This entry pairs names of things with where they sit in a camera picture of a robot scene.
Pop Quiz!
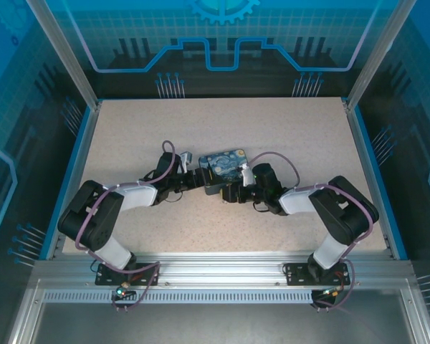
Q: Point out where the starry night print tin box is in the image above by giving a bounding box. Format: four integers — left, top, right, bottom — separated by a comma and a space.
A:
198, 147, 252, 197

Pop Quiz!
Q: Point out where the small circuit board green light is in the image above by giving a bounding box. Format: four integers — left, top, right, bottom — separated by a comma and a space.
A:
115, 282, 137, 300
320, 285, 345, 299

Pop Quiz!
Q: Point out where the aluminium mounting rail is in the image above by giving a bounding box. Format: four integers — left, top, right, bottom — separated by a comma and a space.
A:
32, 251, 415, 292

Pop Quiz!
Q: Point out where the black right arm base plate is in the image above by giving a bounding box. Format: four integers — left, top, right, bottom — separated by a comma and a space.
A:
283, 262, 348, 287

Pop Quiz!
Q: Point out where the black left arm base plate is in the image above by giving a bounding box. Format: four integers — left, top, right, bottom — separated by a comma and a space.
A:
95, 262, 161, 287

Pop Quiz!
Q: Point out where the aluminium side rail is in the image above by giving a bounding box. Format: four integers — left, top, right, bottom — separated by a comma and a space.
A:
44, 102, 103, 261
342, 99, 404, 259

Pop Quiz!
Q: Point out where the slotted grey cable duct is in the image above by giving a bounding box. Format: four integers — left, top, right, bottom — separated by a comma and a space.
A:
42, 289, 347, 305

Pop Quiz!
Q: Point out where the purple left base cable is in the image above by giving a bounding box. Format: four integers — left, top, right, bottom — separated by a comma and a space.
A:
110, 260, 161, 313

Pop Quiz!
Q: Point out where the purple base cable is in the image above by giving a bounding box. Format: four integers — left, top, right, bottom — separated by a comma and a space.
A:
310, 258, 356, 313
110, 260, 161, 313

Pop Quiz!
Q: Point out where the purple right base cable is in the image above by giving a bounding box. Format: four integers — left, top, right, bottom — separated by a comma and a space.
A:
310, 258, 356, 313

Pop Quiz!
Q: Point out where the aluminium frame post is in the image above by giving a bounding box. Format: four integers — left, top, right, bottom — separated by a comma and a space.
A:
345, 0, 419, 112
24, 0, 102, 110

